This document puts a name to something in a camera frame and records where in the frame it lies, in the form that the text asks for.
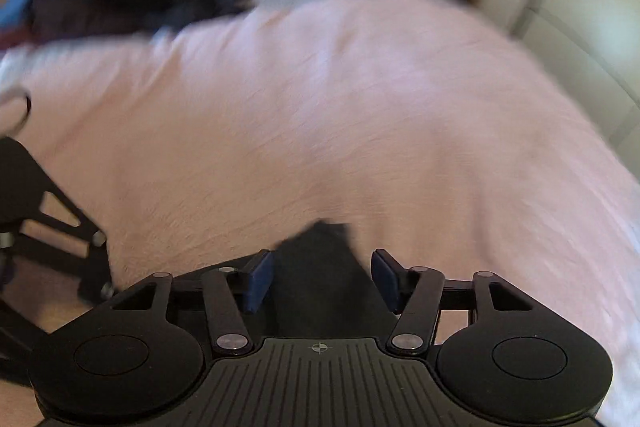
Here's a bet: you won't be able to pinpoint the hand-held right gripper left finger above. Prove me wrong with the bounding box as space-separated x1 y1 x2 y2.
114 249 277 356

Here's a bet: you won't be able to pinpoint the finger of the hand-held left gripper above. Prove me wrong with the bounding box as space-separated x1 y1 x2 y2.
0 137 114 301
0 298 52 376

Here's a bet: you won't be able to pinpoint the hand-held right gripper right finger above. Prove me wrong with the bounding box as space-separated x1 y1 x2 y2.
371 249 533 355

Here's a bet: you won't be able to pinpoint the dark washed denim jeans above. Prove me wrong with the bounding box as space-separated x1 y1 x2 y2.
175 218 401 340

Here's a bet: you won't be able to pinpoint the dark purple folded garment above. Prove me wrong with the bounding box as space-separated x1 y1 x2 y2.
25 0 161 42

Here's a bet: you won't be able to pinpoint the pink striped bed blanket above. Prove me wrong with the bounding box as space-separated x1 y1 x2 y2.
0 0 640 427

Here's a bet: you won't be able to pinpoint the white wardrobe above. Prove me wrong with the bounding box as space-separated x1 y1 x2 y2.
470 0 640 168

